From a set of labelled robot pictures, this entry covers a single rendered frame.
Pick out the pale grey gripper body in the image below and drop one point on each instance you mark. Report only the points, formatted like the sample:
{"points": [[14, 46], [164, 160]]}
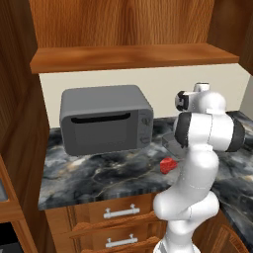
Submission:
{"points": [[171, 142]]}

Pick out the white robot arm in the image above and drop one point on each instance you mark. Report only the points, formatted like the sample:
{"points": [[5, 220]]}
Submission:
{"points": [[197, 171]]}

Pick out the red raw meat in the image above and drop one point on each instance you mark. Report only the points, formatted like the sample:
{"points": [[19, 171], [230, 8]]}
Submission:
{"points": [[168, 165]]}

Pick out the wooden corner base cabinet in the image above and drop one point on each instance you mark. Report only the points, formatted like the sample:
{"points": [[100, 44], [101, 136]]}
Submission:
{"points": [[217, 234]]}

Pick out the wooden cabinet door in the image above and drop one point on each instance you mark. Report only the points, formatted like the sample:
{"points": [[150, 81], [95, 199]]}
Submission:
{"points": [[234, 26], [13, 66]]}

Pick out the tall wooden cabinet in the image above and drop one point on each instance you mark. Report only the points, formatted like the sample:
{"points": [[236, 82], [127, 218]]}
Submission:
{"points": [[29, 184]]}

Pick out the grey microwave knob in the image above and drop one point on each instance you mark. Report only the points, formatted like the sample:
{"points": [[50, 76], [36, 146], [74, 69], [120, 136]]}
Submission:
{"points": [[145, 121], [144, 140]]}

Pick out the grey microwave door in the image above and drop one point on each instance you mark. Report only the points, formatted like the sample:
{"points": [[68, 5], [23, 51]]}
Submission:
{"points": [[99, 135]]}

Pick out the grey microwave oven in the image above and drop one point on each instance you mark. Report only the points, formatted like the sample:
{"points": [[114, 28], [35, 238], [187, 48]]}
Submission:
{"points": [[102, 102]]}

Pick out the wooden drawer front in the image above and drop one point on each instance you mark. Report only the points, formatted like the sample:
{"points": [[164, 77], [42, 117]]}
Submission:
{"points": [[99, 238], [95, 210]]}

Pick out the black oven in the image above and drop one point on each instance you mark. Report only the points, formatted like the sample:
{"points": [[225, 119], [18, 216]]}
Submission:
{"points": [[8, 240]]}

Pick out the wooden wall cabinet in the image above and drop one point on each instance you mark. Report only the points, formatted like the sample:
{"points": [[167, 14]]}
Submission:
{"points": [[125, 33]]}

